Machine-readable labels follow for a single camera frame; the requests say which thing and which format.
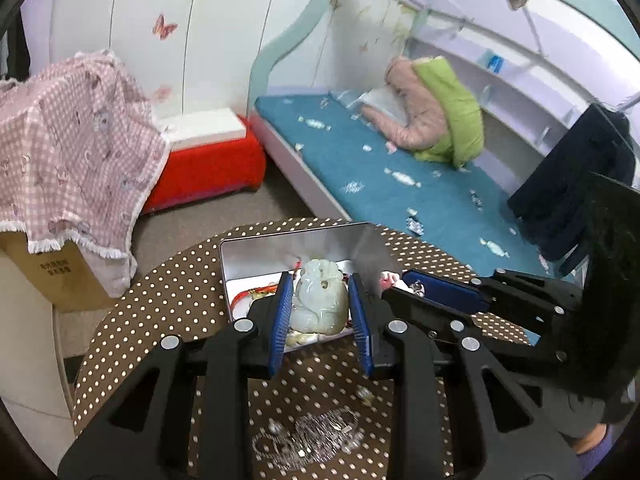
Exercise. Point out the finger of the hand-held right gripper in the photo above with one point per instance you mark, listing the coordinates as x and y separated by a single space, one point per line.
445 292
420 310

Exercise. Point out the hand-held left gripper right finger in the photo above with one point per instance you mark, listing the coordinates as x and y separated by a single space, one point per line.
360 320

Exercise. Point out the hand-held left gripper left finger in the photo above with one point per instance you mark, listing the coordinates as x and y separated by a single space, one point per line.
282 320

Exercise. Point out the pale green jade pendant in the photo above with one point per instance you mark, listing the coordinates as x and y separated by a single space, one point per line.
320 300

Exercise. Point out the grey metal tin box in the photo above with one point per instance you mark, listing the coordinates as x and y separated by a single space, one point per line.
280 250

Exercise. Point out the small pale pendant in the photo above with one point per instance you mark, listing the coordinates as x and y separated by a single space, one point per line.
367 396

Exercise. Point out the person's right forearm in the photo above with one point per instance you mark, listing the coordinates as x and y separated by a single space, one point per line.
592 437

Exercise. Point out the dark hanging garment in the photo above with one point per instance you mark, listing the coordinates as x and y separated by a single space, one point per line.
565 175

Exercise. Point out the blue patterned mattress sheet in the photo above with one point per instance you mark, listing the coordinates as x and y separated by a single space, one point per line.
375 180

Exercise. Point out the red ottoman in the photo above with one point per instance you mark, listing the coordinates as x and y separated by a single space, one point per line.
210 175

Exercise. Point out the pink padded jacket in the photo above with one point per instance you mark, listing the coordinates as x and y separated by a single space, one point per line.
420 110

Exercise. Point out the white pillow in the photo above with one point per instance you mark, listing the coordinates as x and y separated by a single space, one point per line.
382 102

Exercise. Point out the flat white box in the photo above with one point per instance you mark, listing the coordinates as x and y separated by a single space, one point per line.
200 127

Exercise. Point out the small blue box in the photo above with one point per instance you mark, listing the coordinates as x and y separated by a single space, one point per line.
494 61

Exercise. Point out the cardboard box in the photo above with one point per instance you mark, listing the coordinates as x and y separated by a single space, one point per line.
50 275

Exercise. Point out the white low cabinet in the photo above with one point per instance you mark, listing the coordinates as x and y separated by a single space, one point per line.
25 360

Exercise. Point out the pink checkered cloth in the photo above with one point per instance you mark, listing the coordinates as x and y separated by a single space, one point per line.
75 150

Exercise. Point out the white wardrobe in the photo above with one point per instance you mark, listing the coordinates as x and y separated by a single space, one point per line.
210 20

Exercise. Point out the pink brown butterfly sticker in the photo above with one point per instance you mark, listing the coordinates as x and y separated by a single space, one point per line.
164 26

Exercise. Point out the lilac wall shelf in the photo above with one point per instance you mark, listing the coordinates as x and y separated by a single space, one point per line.
540 85

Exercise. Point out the teal bunk bed frame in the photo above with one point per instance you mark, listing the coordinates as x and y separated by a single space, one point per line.
280 35

